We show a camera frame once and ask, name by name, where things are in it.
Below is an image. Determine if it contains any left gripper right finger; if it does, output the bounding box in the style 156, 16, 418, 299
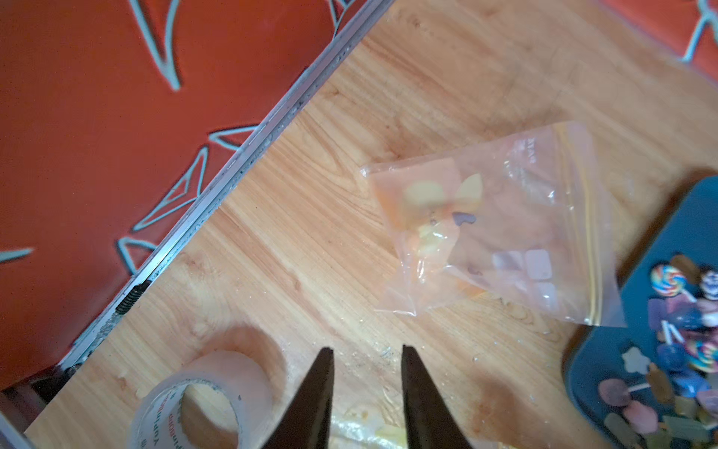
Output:
401, 345, 471, 449

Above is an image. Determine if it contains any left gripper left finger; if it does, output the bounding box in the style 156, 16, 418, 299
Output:
263, 347, 335, 449

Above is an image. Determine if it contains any candy ziploc bag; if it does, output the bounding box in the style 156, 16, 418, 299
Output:
362, 122, 626, 327
329, 404, 409, 448

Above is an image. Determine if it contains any dark teal tray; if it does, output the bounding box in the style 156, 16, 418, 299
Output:
563, 176, 717, 448

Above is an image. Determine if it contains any clear tape roll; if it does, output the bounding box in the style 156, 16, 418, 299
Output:
126, 351, 273, 448

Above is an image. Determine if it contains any poured candy pile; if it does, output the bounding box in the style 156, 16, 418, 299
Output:
596, 254, 717, 448

